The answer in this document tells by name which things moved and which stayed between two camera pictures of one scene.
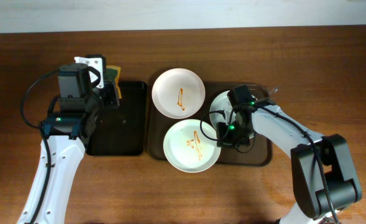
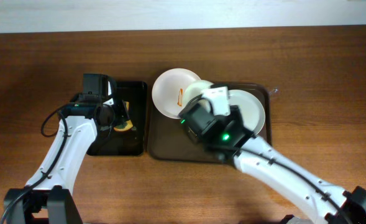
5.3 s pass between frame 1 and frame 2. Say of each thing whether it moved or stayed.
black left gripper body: moved
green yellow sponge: moved
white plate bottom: moved
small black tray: stayed
